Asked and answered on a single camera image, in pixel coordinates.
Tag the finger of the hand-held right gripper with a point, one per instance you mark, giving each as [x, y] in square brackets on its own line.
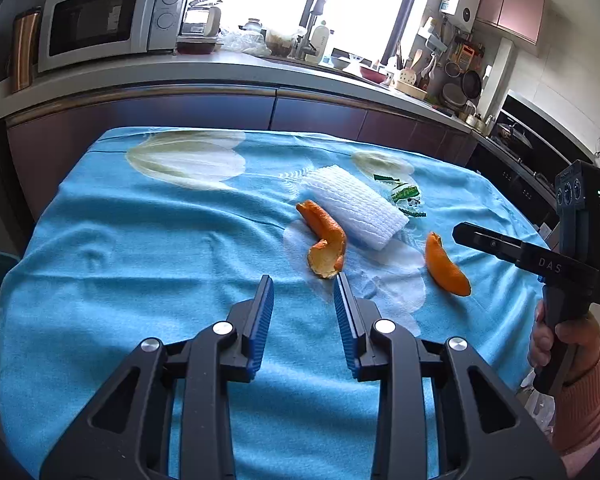
[485, 242]

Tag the metal faucet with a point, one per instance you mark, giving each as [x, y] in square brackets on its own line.
[312, 15]

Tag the clear plastic bag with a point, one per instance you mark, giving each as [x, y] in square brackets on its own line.
[242, 42]

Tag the cream bowl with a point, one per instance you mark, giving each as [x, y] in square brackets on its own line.
[409, 90]

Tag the dark red bowl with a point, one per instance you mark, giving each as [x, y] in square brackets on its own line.
[195, 45]

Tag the hanging frying pan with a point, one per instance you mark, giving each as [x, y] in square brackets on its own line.
[471, 84]

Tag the flat white foam net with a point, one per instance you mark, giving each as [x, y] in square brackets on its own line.
[355, 205]

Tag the curled orange peel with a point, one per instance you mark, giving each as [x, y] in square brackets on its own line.
[330, 230]

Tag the copper thermos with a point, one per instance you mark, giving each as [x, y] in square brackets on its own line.
[25, 50]

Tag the kitchen counter with cabinets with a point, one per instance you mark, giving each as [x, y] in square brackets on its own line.
[180, 110]

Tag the wok with lid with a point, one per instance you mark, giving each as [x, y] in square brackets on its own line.
[515, 135]

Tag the person's right hand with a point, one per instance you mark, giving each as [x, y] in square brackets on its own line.
[580, 345]

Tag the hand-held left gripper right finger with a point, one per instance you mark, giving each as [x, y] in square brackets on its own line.
[345, 325]

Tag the electric kettle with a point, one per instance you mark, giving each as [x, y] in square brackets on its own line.
[205, 17]

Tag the pink wall cabinet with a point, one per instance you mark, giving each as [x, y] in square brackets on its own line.
[515, 5]

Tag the black built-in oven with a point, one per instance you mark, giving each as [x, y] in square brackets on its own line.
[510, 180]

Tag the kitchen window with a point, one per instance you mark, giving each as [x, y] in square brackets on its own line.
[360, 5]

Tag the black range hood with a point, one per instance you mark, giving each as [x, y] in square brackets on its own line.
[545, 125]

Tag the green printed wrapper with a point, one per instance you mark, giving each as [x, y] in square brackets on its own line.
[407, 192]

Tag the blue floral tablecloth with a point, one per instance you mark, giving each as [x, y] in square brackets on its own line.
[130, 260]

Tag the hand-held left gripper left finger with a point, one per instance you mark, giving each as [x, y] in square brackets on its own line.
[262, 325]

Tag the white soap bottle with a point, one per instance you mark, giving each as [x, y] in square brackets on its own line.
[319, 42]

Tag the white microwave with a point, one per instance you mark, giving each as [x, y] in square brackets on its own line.
[90, 25]

